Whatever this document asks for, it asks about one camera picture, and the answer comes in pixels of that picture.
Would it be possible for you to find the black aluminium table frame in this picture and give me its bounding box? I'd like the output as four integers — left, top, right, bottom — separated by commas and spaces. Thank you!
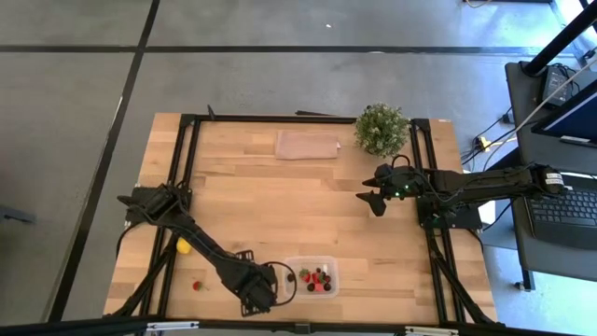
104, 105, 498, 328

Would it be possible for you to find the clear plastic tupperware container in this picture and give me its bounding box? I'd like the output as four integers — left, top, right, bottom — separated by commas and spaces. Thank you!
283, 255, 340, 300

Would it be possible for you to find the dark computer monitor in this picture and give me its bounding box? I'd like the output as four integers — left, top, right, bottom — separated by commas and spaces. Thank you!
531, 78, 597, 148

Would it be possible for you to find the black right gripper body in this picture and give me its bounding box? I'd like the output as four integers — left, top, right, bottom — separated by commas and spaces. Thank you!
375, 162, 426, 202

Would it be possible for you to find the black side table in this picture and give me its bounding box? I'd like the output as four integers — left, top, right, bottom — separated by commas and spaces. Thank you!
505, 60, 597, 175
507, 166, 597, 282

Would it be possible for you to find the white cable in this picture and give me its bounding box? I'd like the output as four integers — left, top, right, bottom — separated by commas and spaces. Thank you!
510, 55, 597, 135

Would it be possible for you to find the silver aluminium bracket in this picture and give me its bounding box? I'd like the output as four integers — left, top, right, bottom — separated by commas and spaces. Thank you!
145, 320, 201, 336
403, 325, 461, 336

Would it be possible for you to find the folded beige cloth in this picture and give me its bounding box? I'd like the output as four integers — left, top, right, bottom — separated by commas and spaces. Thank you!
274, 130, 340, 161

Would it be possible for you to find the black diagonal pole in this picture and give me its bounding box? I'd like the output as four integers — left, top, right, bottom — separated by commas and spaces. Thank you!
524, 2, 597, 76

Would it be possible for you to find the black horizontal beam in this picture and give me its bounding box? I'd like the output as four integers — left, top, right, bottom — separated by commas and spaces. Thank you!
0, 316, 597, 336

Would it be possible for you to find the black laptop keyboard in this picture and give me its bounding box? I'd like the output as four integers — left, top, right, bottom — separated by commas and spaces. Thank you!
525, 185, 597, 251

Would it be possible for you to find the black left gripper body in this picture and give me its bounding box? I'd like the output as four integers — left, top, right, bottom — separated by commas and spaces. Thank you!
218, 259, 279, 310

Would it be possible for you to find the black power adapter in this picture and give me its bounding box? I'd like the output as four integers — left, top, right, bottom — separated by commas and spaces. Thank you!
542, 63, 580, 106

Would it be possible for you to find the green potted plant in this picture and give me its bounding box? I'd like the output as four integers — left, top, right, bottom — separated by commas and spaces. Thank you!
354, 102, 411, 159

